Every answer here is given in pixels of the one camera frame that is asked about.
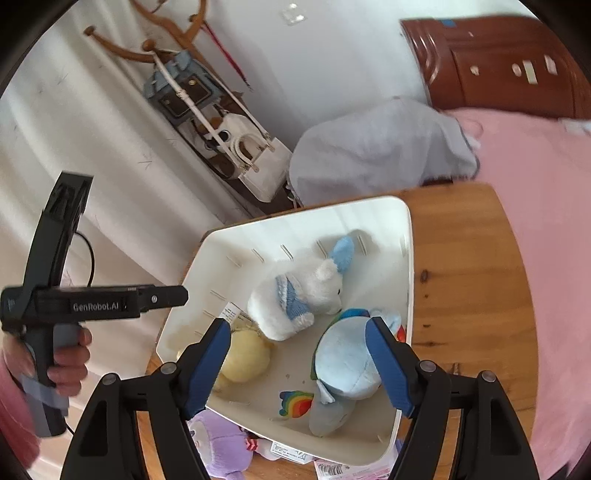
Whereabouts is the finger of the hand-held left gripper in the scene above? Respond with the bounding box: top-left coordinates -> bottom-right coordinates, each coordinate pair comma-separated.
137,285 -> 189,315

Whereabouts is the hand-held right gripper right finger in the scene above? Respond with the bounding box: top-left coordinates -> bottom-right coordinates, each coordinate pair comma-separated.
365,316 -> 541,480

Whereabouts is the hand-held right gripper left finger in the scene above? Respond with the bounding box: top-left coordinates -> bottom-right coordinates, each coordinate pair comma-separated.
60,318 -> 232,480

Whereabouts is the white plastic bin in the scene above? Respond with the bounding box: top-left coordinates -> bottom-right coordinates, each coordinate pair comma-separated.
156,196 -> 415,468

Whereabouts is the person's left forearm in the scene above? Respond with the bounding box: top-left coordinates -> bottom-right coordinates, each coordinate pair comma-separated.
0,355 -> 43,472

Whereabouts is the person's left hand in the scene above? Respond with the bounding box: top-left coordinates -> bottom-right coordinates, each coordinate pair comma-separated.
0,325 -> 92,398

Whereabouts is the yellow plush toy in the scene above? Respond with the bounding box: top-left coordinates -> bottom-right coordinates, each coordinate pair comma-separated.
215,302 -> 273,394

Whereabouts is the blue pony plush toy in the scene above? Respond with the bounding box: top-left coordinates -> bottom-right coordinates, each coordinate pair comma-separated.
279,308 -> 408,438

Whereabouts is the purple plush toy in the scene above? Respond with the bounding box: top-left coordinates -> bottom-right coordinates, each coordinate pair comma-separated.
187,408 -> 262,480

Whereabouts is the white bear plush toy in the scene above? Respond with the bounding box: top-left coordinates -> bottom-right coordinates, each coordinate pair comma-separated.
247,258 -> 345,342

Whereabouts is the pink white packet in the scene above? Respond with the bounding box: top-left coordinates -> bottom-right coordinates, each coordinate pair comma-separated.
314,445 -> 402,480

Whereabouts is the white printed packet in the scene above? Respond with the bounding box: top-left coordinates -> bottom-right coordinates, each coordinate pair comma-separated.
257,438 -> 315,463

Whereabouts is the wooden table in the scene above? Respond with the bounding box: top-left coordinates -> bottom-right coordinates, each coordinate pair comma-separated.
134,182 -> 539,480

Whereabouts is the light blue plush ear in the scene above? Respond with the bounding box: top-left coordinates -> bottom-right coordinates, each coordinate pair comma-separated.
330,235 -> 356,278

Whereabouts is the white handbag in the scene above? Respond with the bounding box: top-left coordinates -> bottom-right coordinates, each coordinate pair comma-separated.
217,113 -> 293,204

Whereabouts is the brown white bag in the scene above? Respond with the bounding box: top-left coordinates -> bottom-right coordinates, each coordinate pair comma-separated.
190,104 -> 241,181

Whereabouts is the blue denim bag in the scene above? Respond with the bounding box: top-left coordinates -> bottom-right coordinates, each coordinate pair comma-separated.
142,50 -> 232,136

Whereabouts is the pink bed sheet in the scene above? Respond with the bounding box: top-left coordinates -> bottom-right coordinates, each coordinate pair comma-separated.
444,107 -> 591,480

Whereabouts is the grey cloth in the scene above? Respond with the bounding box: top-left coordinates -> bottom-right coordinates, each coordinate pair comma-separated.
288,97 -> 482,209

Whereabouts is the wooden coat rack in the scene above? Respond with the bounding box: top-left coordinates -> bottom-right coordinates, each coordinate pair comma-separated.
83,0 -> 273,213

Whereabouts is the small white cloth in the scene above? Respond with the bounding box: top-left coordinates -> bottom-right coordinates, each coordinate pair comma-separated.
558,117 -> 591,138

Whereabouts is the brown wooden headboard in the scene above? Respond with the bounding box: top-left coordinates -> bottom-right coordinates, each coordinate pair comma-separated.
399,16 -> 583,121

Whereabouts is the black cable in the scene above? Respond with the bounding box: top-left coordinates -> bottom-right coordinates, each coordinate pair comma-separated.
71,231 -> 97,291

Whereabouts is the red strap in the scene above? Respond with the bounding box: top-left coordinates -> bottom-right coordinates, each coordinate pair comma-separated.
201,21 -> 256,94

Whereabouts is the white wall socket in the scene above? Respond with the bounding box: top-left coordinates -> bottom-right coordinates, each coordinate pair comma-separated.
279,4 -> 308,25

